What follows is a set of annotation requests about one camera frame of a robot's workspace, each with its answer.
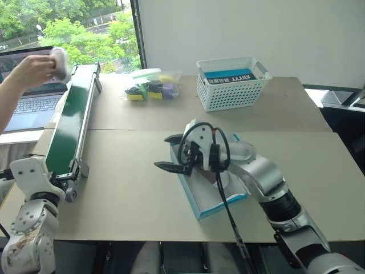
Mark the blue white open shoebox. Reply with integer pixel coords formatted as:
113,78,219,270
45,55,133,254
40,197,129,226
169,132,249,221

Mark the person's bare hand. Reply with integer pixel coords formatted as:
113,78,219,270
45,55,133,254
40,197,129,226
13,54,58,92

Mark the dark window frame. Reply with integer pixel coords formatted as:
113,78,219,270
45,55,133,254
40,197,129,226
129,0,148,71

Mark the white pink paper sheet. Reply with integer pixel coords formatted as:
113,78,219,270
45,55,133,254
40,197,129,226
198,167,239,190

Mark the silver open laptop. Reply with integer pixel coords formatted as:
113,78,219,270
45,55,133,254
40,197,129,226
0,45,70,132

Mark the blue box in basket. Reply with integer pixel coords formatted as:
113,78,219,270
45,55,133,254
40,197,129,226
203,67,258,86

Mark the white side table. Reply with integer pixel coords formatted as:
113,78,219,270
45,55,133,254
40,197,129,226
0,128,44,172

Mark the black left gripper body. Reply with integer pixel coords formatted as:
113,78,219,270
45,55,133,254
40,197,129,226
50,172,74,191

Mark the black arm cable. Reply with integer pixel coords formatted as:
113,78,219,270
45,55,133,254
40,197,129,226
0,168,14,238
177,122,255,274

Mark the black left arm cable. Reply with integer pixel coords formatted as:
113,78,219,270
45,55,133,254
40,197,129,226
0,168,14,238

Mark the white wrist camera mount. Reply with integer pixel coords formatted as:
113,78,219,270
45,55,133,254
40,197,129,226
9,156,67,201
182,118,219,172

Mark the clear bag of colourful blocks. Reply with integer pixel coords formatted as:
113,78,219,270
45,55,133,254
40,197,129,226
119,67,184,102

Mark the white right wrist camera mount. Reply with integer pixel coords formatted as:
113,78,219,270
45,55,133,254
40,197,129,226
182,118,219,172

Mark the dark glossy desk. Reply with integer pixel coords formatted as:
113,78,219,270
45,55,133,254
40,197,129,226
302,83,365,166

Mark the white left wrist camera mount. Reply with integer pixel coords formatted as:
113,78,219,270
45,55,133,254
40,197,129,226
9,156,67,201

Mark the white perforated plastic basket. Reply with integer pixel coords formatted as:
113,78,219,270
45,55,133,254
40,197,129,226
196,56,273,113

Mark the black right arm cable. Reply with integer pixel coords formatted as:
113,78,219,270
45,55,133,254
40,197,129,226
177,122,255,274

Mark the grey rounded shape under table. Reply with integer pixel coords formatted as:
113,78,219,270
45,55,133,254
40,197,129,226
133,241,164,274

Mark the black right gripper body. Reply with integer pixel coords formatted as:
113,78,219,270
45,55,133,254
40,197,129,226
179,140,202,178

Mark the green belt conveyor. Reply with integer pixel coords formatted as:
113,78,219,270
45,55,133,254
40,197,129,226
42,62,103,204

